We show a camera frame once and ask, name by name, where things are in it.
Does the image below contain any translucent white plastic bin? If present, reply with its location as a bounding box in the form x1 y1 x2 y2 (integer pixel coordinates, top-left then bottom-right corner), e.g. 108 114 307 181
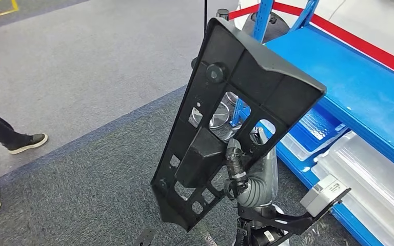
310 162 394 246
314 130 394 221

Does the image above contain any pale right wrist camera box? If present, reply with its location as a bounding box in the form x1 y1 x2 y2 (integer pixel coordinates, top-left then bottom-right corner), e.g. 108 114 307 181
300 174 351 219

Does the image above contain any person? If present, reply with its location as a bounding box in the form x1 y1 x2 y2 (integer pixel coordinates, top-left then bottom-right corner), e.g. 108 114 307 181
0 108 48 218

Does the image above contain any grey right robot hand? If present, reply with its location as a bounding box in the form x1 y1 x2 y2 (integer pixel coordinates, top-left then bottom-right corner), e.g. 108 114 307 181
224 137 279 201

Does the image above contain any red barrier belt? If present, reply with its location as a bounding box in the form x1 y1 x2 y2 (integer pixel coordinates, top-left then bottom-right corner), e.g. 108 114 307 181
227 2 394 82

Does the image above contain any black plastic panel part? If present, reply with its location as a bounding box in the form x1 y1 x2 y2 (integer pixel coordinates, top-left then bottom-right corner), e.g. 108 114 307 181
150 17 327 233

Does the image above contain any yellow floor tape square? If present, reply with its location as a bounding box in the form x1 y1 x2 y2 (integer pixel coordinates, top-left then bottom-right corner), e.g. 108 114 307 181
0 0 19 18

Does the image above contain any blue plastic bin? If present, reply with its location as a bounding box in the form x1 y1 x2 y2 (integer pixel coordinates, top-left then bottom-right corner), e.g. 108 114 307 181
280 108 350 162

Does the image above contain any blue metal shelf rack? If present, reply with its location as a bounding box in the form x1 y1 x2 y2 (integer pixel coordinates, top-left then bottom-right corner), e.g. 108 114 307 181
229 0 394 246

